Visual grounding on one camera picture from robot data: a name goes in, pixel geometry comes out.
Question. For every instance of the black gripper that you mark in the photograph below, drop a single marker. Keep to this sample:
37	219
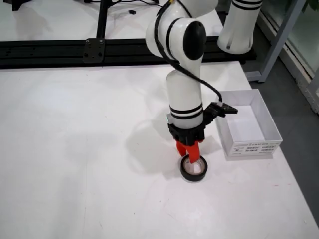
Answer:
187	137

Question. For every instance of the black tape roll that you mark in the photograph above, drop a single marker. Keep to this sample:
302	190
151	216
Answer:
193	177

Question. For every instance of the white cardboard bin box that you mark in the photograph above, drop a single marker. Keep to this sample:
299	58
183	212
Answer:
249	124

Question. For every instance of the white printed label sticker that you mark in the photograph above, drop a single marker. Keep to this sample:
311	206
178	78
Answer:
254	148

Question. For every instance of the small black connector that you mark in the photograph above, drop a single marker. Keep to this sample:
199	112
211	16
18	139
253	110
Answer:
131	11

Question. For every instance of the green plant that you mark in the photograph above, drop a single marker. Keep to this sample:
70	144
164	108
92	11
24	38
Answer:
312	5

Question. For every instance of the black stand foot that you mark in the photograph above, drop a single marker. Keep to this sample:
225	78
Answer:
18	5

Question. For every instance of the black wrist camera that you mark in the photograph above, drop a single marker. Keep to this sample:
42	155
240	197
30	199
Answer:
221	109

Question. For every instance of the black bracket plate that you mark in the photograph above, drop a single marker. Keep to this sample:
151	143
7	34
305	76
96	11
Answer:
93	52

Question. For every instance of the glass wall bottom frame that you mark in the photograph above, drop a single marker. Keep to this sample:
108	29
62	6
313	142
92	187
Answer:
299	67

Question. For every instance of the grey white door frame post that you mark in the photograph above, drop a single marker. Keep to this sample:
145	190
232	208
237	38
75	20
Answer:
279	44

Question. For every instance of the black upright post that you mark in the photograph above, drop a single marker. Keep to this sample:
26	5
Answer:
103	20

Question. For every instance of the black aluminium rail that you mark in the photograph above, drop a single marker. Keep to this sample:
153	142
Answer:
49	53

